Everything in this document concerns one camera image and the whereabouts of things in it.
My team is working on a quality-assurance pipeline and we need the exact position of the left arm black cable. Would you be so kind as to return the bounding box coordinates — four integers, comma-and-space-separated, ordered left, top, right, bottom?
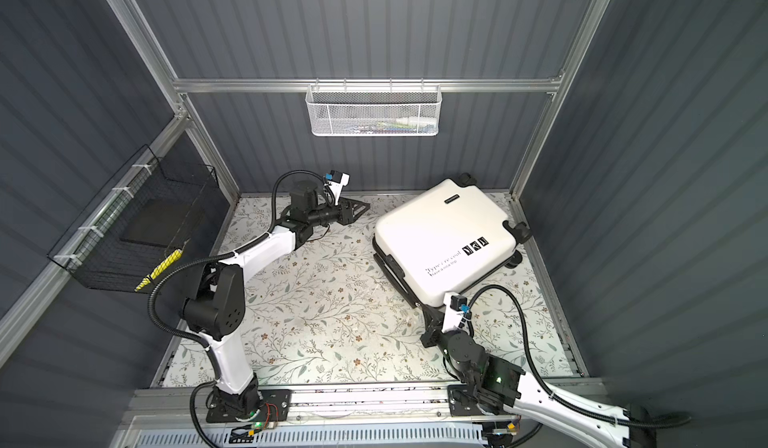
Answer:
147, 169, 328, 448

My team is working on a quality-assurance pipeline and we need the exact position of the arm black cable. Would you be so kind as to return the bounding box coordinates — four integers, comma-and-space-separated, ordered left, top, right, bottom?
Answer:
147, 169, 328, 448
466, 283, 692, 430

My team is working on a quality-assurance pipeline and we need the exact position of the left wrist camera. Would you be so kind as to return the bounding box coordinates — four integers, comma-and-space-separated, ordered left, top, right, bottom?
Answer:
324, 170, 350, 204

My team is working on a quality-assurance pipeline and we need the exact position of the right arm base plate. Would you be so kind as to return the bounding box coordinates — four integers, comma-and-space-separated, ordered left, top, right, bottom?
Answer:
447, 381, 521, 417

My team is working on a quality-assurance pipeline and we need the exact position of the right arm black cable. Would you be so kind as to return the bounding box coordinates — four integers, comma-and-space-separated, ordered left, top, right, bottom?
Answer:
466, 283, 692, 430

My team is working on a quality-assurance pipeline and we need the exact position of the white ventilation grille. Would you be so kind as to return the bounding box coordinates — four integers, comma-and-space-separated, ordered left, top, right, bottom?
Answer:
134, 426, 487, 448

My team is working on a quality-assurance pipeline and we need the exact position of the floral table mat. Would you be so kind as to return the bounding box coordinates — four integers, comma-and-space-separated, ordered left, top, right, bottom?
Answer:
242, 193, 575, 385

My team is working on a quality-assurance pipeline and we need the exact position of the black pad in basket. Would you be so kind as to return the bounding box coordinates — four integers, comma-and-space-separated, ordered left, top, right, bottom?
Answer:
120, 199, 200, 248

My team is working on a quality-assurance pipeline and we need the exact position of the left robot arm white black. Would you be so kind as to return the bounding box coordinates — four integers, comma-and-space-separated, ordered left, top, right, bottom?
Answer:
182, 170, 370, 420

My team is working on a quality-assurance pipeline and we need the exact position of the yellow black striped item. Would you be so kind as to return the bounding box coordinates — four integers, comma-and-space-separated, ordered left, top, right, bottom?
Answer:
134, 249, 183, 292

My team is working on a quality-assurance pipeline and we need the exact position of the white wire basket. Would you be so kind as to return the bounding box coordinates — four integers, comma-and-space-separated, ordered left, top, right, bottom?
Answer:
305, 86, 443, 137

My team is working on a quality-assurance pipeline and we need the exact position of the black wire basket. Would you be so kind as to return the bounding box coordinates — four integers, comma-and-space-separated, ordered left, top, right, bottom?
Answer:
48, 151, 228, 293

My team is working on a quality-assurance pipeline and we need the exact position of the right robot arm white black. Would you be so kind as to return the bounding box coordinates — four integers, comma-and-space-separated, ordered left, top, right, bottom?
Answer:
421, 306, 657, 447

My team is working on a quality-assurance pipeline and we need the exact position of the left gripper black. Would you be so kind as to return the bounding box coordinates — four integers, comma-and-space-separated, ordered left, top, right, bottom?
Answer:
306, 195, 368, 229

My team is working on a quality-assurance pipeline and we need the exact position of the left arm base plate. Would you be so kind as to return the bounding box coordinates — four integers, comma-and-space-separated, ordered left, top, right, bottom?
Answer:
205, 388, 292, 424

